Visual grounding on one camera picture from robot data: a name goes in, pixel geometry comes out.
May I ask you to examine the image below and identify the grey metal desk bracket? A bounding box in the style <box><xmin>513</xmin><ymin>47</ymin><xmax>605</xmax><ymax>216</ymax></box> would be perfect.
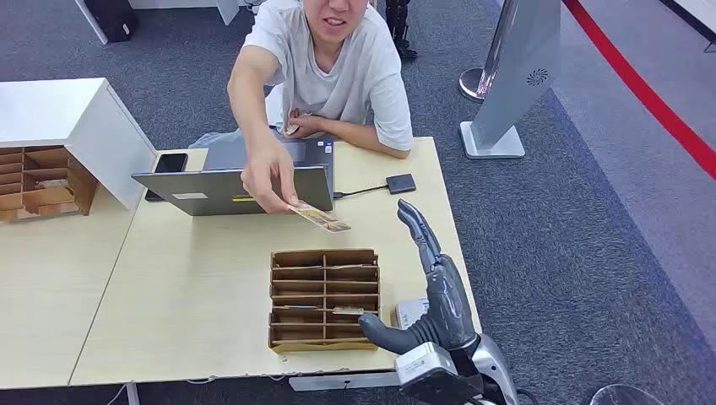
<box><xmin>289</xmin><ymin>371</ymin><xmax>401</xmax><ymax>392</ymax></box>

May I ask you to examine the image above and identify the person's right hand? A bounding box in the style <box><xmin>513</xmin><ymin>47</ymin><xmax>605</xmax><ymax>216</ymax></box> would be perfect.
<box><xmin>240</xmin><ymin>139</ymin><xmax>301</xmax><ymax>215</ymax></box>

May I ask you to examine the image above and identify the black usb cable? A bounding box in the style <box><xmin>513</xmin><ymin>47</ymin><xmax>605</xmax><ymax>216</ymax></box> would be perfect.
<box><xmin>334</xmin><ymin>184</ymin><xmax>388</xmax><ymax>201</ymax></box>

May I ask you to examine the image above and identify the chrome stanchion post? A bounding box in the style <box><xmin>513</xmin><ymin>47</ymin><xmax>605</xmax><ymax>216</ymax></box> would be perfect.
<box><xmin>458</xmin><ymin>0</ymin><xmax>518</xmax><ymax>104</ymax></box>

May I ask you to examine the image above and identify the person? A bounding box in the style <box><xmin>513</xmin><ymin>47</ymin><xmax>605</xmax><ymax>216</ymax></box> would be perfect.
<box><xmin>188</xmin><ymin>0</ymin><xmax>415</xmax><ymax>215</ymax></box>

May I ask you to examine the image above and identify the white cabinet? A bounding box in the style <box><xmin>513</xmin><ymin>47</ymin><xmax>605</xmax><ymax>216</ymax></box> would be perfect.
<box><xmin>0</xmin><ymin>77</ymin><xmax>158</xmax><ymax>213</ymax></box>

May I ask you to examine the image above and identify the person's left hand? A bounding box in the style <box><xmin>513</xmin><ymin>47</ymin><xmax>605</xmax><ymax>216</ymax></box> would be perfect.
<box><xmin>282</xmin><ymin>109</ymin><xmax>330</xmax><ymax>140</ymax></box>

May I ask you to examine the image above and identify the grey laptop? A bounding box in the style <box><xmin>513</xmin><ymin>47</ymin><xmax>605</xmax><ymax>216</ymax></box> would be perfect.
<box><xmin>131</xmin><ymin>137</ymin><xmax>335</xmax><ymax>218</ymax></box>

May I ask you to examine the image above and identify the cardboard shelf organizer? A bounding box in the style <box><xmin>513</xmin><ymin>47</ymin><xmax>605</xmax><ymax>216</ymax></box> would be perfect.
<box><xmin>0</xmin><ymin>145</ymin><xmax>99</xmax><ymax>223</ymax></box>

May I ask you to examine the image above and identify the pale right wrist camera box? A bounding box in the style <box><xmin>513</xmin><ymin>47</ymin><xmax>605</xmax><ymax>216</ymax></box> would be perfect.
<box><xmin>393</xmin><ymin>342</ymin><xmax>485</xmax><ymax>405</ymax></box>

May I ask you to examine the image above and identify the black smartphone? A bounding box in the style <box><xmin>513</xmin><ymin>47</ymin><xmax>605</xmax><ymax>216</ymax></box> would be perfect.
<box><xmin>144</xmin><ymin>152</ymin><xmax>190</xmax><ymax>203</ymax></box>

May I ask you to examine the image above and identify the silver kiosk stand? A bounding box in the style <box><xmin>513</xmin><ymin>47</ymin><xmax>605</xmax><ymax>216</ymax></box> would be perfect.
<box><xmin>459</xmin><ymin>0</ymin><xmax>562</xmax><ymax>160</ymax></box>

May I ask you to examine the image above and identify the clear glass dome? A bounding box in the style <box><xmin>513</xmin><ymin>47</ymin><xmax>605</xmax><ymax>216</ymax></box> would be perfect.
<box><xmin>589</xmin><ymin>384</ymin><xmax>668</xmax><ymax>405</ymax></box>

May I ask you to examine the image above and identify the cardboard card organizer tray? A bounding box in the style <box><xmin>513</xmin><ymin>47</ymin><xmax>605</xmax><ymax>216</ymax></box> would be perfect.
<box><xmin>268</xmin><ymin>248</ymin><xmax>382</xmax><ymax>354</ymax></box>

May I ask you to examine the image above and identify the yellow hotel print card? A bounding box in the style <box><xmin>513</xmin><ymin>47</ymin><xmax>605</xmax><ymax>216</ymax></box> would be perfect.
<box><xmin>288</xmin><ymin>200</ymin><xmax>352</xmax><ymax>235</ymax></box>

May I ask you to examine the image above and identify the black square usb device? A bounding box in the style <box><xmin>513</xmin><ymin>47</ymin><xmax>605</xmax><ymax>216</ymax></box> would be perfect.
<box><xmin>386</xmin><ymin>173</ymin><xmax>418</xmax><ymax>196</ymax></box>

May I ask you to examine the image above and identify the white flat card reader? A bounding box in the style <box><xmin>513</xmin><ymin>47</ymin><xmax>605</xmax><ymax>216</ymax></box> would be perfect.
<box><xmin>393</xmin><ymin>299</ymin><xmax>431</xmax><ymax>331</ymax></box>

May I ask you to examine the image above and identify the white desk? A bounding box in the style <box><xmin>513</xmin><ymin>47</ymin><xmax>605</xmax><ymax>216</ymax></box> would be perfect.
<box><xmin>73</xmin><ymin>0</ymin><xmax>241</xmax><ymax>45</ymax></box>

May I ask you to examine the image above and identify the black box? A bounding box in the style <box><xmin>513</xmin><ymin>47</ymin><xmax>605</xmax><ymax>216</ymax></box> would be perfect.
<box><xmin>84</xmin><ymin>0</ymin><xmax>141</xmax><ymax>43</ymax></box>

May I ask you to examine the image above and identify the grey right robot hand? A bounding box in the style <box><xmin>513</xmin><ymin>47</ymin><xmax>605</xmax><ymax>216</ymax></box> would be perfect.
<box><xmin>357</xmin><ymin>199</ymin><xmax>480</xmax><ymax>355</ymax></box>

